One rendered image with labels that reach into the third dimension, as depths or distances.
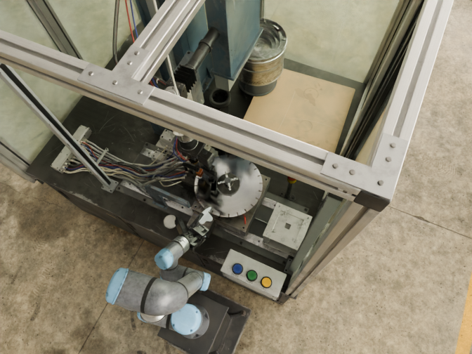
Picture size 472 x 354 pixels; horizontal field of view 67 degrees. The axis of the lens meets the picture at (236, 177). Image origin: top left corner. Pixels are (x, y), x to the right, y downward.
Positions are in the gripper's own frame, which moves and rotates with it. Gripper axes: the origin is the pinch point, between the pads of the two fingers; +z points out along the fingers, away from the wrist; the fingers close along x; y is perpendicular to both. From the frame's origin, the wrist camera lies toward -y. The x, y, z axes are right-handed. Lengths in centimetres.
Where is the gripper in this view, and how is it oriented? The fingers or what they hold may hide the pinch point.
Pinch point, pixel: (206, 216)
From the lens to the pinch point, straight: 175.1
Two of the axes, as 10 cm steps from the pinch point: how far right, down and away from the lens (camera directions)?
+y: 8.1, 5.3, -2.6
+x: 2.9, -7.4, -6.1
